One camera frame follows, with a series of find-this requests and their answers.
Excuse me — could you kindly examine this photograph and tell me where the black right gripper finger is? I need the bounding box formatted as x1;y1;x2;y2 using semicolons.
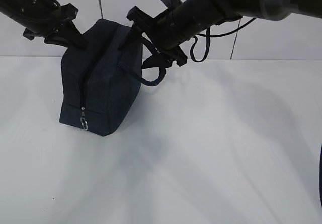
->
142;54;173;69
118;24;142;50

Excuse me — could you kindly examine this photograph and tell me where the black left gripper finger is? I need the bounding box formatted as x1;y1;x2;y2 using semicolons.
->
44;28;72;48
61;20;88;50

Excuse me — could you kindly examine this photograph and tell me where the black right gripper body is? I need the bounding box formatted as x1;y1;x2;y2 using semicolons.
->
127;0;209;66

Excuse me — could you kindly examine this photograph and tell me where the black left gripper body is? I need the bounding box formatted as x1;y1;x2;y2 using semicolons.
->
23;0;78;40

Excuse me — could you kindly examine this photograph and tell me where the navy blue lunch bag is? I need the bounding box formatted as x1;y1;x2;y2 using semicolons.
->
59;19;166;136

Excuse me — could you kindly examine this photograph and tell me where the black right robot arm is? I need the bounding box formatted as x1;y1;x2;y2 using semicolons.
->
123;0;321;68

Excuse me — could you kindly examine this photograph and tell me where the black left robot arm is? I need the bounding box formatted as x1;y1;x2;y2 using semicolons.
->
1;0;88;50

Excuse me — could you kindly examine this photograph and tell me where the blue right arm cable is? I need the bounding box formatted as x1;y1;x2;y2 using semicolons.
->
190;16;257;63

